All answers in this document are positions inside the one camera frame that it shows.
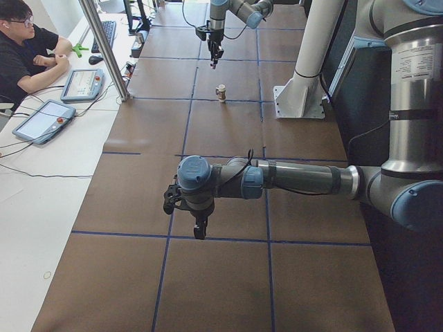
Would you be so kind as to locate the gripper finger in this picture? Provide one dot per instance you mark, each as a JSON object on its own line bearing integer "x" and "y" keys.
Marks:
{"x": 212, "y": 53}
{"x": 197, "y": 231}
{"x": 218, "y": 53}
{"x": 203, "y": 229}

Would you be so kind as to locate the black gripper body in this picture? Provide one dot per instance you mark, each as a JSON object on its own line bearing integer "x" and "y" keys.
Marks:
{"x": 199, "y": 213}
{"x": 214, "y": 37}

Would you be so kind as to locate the white brass PPR valve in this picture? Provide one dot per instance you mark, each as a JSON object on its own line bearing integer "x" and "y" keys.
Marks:
{"x": 220, "y": 92}

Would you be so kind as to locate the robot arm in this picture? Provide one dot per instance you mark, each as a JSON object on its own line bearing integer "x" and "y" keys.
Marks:
{"x": 398, "y": 176}
{"x": 249, "y": 12}

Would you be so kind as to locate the metal cylinder weight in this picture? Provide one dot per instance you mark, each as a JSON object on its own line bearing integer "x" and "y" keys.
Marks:
{"x": 140, "y": 37}

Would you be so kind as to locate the brown paper table cover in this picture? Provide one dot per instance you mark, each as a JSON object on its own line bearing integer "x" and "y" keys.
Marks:
{"x": 282, "y": 262}

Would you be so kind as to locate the black computer mouse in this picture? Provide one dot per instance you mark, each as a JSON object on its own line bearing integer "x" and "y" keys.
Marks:
{"x": 95, "y": 59}

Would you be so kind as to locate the green plastic part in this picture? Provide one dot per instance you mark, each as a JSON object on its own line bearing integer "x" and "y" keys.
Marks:
{"x": 78, "y": 49}

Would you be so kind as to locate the far blue teach pendant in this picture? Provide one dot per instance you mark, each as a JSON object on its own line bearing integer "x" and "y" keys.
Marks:
{"x": 82, "y": 85}

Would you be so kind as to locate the blue teach pendant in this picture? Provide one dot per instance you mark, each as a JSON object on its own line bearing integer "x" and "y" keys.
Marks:
{"x": 45, "y": 123}
{"x": 82, "y": 85}

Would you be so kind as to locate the near blue teach pendant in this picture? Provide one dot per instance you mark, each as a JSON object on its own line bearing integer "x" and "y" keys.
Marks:
{"x": 45, "y": 123}

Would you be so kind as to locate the seated person black shirt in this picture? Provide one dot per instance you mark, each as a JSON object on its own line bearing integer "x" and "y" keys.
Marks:
{"x": 32, "y": 58}

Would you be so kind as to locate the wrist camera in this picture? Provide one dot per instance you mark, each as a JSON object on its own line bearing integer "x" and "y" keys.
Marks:
{"x": 172, "y": 199}
{"x": 202, "y": 32}

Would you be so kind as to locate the white pedestal column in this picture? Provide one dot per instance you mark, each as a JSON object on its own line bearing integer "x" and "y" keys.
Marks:
{"x": 302, "y": 95}

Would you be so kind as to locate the aluminium frame post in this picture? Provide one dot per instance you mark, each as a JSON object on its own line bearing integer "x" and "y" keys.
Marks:
{"x": 94, "y": 21}

